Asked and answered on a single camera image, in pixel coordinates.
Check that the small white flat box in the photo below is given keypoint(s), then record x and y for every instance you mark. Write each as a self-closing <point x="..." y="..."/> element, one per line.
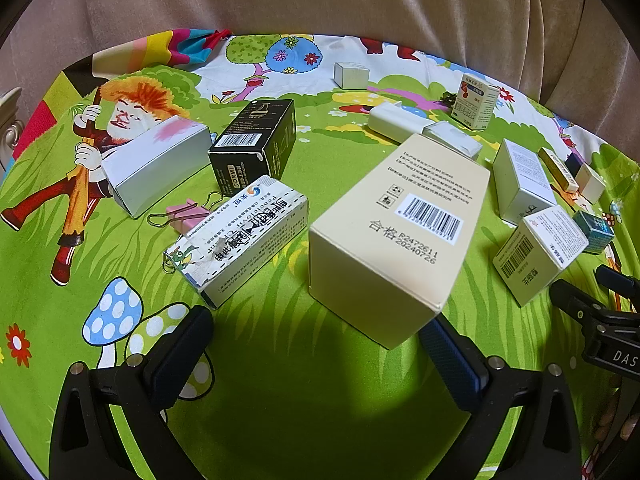
<point x="452" y="139"/>

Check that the white and grey box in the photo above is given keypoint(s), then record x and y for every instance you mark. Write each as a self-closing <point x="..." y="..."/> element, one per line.
<point x="522" y="180"/>

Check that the slim gold box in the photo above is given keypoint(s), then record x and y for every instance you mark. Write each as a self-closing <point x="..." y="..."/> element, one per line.
<point x="557" y="167"/>

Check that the white box with barcode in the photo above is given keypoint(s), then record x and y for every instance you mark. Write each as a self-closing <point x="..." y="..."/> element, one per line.
<point x="540" y="252"/>

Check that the pink binder clip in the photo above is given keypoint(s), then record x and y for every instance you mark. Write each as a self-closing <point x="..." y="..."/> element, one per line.
<point x="185" y="212"/>

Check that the cartoon printed blanket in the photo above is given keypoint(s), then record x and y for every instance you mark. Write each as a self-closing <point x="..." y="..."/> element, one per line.
<point x="300" y="410"/>

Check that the large beige box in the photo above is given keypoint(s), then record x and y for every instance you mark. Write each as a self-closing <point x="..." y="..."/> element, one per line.
<point x="390" y="240"/>

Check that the white plastic case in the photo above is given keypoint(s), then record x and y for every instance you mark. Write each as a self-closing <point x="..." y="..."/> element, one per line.
<point x="395" y="122"/>

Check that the black box with barcode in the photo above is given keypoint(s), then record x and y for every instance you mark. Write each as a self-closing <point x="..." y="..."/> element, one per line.
<point x="250" y="130"/>

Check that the dark blue small box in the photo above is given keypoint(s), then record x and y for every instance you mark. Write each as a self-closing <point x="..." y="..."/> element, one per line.
<point x="573" y="162"/>

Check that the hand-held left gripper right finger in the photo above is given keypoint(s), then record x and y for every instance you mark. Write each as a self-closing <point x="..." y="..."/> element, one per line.
<point x="457" y="365"/>

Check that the white box with red label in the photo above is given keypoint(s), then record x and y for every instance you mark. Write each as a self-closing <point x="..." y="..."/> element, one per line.
<point x="475" y="102"/>

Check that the green binder clip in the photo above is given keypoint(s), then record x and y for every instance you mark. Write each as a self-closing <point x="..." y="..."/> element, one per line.
<point x="179" y="259"/>

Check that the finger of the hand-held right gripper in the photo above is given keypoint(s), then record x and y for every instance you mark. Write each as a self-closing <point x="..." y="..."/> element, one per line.
<point x="620" y="282"/>
<point x="575" y="302"/>

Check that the small teal box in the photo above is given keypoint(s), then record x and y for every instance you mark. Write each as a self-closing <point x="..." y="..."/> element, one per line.
<point x="595" y="230"/>

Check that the white and blue medicine box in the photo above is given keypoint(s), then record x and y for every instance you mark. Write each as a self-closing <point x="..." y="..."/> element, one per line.
<point x="250" y="240"/>

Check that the small white cube box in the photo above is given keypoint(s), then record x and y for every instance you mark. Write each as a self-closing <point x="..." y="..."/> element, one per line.
<point x="351" y="76"/>

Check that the white box with pink smudge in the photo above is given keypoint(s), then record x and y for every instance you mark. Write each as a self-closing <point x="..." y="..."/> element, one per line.
<point x="150" y="160"/>

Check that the small white oblong box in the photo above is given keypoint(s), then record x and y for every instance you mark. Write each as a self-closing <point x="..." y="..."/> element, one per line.
<point x="591" y="183"/>

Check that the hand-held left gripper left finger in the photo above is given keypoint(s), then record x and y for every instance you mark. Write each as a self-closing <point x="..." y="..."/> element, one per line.
<point x="175" y="360"/>

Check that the black binder clip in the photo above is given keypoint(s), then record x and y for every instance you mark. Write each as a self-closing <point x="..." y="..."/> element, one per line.
<point x="446" y="99"/>

